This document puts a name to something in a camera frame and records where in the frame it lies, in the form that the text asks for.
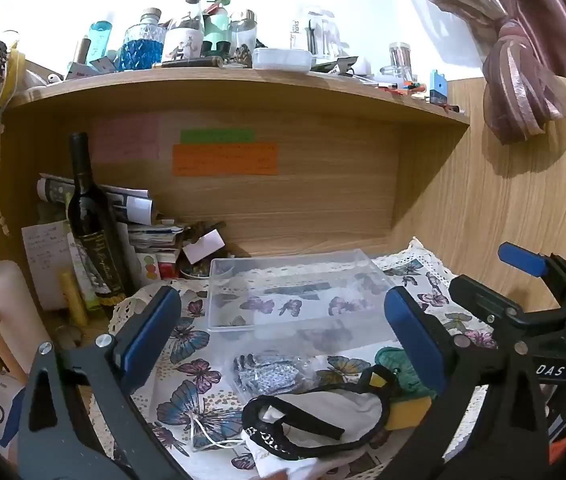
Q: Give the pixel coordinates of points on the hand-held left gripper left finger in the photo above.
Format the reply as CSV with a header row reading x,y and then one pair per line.
x,y
145,340

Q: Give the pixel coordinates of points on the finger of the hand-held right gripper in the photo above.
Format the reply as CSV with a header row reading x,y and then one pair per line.
x,y
483,300
520,259

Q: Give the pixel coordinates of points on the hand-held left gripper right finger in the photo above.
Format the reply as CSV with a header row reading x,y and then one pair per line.
x,y
408,330

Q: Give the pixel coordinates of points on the teal green fabric pouch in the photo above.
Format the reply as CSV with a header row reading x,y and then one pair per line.
x,y
393,360

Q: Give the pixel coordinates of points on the yellow sponge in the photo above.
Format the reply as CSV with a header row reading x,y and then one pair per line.
x,y
408,412

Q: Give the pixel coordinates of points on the clear plastic container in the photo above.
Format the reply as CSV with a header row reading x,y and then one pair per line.
x,y
313,280

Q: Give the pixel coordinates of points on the white cloth with black trim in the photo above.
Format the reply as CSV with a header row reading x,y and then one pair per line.
x,y
313,410

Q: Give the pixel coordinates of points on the butterfly printed tablecloth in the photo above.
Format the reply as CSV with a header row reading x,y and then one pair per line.
x,y
198,375

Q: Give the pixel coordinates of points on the yellow tube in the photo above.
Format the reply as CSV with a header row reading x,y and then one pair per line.
x,y
73,300

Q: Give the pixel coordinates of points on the stack of papers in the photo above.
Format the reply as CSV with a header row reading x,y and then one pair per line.
x,y
155,237

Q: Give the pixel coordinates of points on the small white card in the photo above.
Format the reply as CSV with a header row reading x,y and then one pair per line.
x,y
204,247

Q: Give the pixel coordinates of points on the white handwritten note paper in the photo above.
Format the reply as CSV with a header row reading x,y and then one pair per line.
x,y
45,260

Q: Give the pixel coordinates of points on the dark wine bottle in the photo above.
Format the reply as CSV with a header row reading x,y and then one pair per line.
x,y
88,225

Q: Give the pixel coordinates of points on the rolled magazines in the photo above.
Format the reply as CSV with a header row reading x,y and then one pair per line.
x,y
128,205

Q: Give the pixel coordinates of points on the pale pink cylinder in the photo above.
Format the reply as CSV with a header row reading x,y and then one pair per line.
x,y
8,310

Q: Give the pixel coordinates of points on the pink striped curtain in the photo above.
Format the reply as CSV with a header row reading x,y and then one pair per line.
x,y
513,75

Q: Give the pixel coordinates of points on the orange sticky note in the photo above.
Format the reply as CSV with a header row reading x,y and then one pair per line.
x,y
223,160

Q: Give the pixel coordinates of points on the pink sticky note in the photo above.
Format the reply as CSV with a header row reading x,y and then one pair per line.
x,y
123,137

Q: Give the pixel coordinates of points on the green sticky note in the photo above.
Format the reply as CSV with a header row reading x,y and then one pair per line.
x,y
218,136

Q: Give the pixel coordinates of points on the clear glass jar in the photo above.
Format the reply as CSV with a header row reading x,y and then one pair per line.
x,y
399,62

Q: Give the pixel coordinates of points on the wooden shelf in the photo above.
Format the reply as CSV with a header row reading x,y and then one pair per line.
x,y
213,85

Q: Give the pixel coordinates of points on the dark brown tube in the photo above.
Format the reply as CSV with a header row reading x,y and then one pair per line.
x,y
188,62

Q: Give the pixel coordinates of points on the glass bottle with blue liquid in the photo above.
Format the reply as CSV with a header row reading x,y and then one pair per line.
x,y
140,50

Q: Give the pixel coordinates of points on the small brown tube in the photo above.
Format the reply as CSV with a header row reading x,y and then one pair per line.
x,y
83,50

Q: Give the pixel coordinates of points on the white plastic lidded box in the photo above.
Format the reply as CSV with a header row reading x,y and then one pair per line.
x,y
282,59

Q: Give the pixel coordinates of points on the tall clear bottle with cork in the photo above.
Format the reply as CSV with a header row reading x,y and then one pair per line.
x,y
183,42

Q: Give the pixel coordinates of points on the teal cylindrical bottle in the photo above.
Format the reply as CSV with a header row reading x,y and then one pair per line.
x,y
100,40

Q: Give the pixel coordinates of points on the clear acrylic organiser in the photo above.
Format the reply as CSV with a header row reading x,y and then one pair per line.
x,y
318,32

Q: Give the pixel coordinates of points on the mint green spray bottle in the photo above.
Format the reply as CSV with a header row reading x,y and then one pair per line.
x,y
217,27

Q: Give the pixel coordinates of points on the glass jar with metal lid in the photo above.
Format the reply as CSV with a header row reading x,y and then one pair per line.
x,y
243,32

